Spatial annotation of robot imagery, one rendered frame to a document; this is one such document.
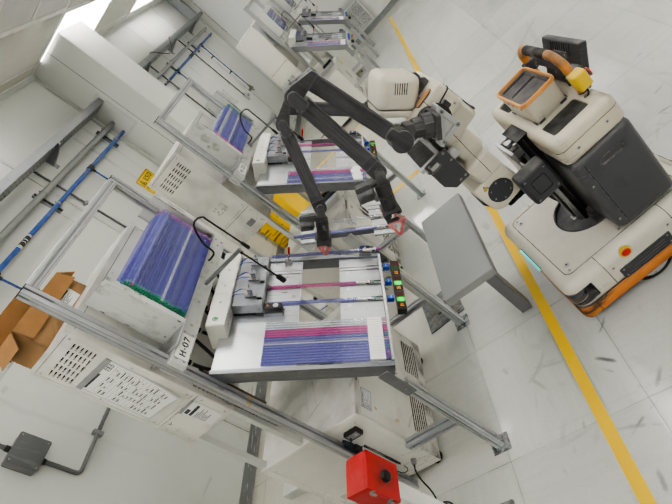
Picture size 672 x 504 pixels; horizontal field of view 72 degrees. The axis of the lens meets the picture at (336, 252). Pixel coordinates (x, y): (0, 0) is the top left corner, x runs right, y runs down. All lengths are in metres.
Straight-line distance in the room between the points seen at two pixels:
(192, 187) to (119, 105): 2.23
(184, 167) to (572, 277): 2.20
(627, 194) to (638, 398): 0.76
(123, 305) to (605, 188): 1.83
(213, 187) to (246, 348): 1.38
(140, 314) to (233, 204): 1.39
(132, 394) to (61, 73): 3.77
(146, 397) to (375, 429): 0.96
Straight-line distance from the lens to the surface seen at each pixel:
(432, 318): 2.93
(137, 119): 5.16
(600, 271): 2.15
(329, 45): 6.30
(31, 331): 2.03
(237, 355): 1.94
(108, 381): 2.04
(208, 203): 3.12
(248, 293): 2.06
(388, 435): 2.20
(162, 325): 1.89
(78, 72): 5.21
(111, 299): 1.87
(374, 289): 2.13
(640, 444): 2.08
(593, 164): 1.93
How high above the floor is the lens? 1.84
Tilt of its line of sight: 25 degrees down
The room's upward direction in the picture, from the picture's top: 54 degrees counter-clockwise
